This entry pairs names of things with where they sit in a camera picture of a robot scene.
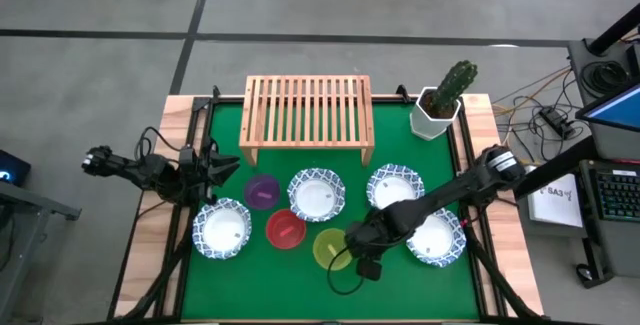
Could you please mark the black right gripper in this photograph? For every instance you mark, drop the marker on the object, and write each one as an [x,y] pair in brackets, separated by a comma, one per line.
[372,235]

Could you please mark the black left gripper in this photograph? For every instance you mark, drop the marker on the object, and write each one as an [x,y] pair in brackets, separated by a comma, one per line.
[197,170]

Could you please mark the blue patterned paper bowl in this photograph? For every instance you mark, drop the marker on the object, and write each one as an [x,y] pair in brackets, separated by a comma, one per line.
[316,196]
[440,242]
[222,229]
[392,187]

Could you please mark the red plastic bowl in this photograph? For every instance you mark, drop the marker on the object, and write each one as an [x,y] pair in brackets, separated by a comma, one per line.
[285,229]

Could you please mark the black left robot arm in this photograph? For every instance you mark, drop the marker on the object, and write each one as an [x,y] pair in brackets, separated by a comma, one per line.
[125,165]

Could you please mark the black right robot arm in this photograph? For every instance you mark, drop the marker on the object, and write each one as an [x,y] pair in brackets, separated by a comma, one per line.
[450,190]

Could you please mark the wooden slatted shelf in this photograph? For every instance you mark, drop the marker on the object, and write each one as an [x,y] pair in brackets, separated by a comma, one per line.
[306,110]

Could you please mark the black clamp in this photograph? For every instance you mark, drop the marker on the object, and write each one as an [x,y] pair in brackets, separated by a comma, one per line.
[403,92]
[216,92]

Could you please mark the red tag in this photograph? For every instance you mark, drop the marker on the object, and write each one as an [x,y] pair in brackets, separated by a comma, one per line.
[466,223]

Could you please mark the green table mat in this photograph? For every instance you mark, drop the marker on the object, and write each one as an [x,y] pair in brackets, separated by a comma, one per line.
[280,290]

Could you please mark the white hexagonal plant pot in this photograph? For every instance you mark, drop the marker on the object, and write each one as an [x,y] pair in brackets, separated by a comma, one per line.
[425,125]

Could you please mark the green cactus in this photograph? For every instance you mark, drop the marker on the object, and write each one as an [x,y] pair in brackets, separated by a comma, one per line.
[452,85]

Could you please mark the white paper sheet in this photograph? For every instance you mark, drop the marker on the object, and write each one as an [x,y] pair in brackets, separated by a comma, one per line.
[555,200]

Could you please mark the grey side table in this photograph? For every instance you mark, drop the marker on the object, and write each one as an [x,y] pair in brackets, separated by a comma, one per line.
[35,205]

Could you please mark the black device with blue light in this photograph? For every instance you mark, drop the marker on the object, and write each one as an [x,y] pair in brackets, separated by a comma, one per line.
[12,167]

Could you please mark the black keyboard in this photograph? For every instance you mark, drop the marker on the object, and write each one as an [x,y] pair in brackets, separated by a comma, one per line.
[620,195]

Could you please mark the computer monitor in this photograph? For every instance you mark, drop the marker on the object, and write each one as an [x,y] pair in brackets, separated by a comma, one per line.
[617,110]

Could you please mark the black pole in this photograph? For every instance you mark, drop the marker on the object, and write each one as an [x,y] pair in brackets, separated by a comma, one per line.
[615,30]

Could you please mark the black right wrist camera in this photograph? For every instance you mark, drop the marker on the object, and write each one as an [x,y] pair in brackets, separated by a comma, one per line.
[369,270]

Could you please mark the black aluminium frame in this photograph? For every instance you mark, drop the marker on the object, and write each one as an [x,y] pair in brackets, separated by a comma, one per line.
[487,275]

